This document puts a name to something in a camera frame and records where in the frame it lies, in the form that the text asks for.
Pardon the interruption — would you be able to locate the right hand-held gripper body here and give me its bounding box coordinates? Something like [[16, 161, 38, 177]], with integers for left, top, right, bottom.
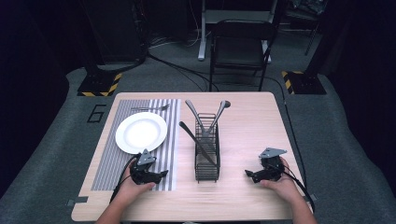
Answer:
[[258, 147, 288, 183]]

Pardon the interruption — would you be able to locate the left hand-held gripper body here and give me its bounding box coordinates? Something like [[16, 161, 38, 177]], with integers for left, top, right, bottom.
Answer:
[[129, 148, 161, 186]]

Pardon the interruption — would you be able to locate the person's left hand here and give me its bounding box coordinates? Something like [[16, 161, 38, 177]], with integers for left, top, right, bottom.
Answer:
[[116, 174, 157, 204]]

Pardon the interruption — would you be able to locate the person's right hand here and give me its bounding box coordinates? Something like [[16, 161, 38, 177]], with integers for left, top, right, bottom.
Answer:
[[259, 156, 304, 203]]

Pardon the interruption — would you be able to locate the grey striped placemat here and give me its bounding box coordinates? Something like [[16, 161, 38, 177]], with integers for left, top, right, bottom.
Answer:
[[91, 98, 182, 192]]

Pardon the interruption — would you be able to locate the white round plate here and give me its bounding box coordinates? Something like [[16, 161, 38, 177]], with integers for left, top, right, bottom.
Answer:
[[115, 111, 168, 155]]

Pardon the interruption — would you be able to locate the silver table knife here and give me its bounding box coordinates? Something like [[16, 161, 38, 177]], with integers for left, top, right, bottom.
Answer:
[[178, 120, 218, 166]]

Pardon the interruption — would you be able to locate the grey tape strip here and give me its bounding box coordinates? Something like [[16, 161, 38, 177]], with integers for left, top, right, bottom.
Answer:
[[65, 195, 90, 207]]

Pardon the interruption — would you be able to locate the silver spoon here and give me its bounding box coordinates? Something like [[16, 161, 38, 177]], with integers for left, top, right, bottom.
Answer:
[[207, 99, 232, 135]]

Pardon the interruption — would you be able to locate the black stand base striped edge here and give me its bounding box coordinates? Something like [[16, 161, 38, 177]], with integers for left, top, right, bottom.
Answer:
[[281, 70, 328, 95], [77, 71, 123, 97]]

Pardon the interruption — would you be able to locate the black folding chair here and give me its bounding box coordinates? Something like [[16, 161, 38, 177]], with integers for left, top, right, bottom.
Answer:
[[208, 19, 278, 93]]

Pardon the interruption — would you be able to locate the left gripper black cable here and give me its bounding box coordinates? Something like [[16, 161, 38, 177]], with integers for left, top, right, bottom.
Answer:
[[109, 154, 139, 203]]

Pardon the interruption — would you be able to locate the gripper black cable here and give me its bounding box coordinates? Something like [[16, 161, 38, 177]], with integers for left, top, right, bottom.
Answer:
[[109, 154, 139, 203], [279, 163, 316, 214]]

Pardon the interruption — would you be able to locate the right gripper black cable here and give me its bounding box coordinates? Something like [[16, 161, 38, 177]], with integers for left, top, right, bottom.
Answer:
[[279, 163, 316, 214]]

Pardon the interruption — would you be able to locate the black floor cable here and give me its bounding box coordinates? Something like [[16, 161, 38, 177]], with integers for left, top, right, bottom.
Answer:
[[146, 50, 220, 93], [261, 75, 310, 190]]

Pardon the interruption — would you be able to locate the black wire cutlery basket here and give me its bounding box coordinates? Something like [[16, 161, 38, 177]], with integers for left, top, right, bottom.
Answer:
[[193, 112, 221, 184]]

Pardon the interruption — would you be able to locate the white metal desk frame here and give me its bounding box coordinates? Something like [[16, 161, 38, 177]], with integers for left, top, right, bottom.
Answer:
[[197, 0, 279, 64]]

